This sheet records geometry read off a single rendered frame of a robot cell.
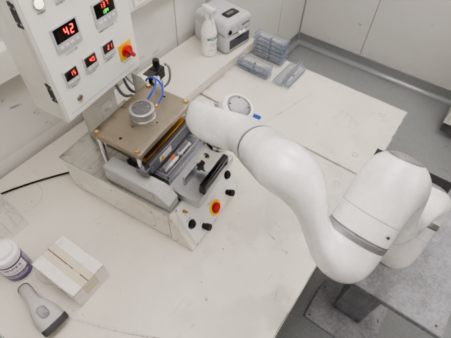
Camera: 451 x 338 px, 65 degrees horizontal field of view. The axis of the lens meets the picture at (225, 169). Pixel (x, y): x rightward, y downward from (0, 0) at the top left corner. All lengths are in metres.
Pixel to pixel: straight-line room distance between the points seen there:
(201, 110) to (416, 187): 0.46
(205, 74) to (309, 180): 1.33
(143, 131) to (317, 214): 0.68
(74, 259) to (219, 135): 0.66
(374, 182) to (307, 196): 0.10
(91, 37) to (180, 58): 0.89
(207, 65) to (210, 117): 1.09
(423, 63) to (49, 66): 2.85
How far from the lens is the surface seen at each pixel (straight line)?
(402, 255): 0.95
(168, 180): 1.10
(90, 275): 1.17
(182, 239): 1.21
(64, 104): 1.07
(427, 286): 1.39
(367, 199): 0.57
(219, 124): 0.76
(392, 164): 0.57
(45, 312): 1.20
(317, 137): 1.61
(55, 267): 1.22
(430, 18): 3.17
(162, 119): 1.12
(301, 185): 0.53
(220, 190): 1.29
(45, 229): 1.41
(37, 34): 0.96
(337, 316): 2.03
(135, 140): 1.07
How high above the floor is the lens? 1.88
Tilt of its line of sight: 52 degrees down
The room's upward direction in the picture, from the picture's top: 3 degrees clockwise
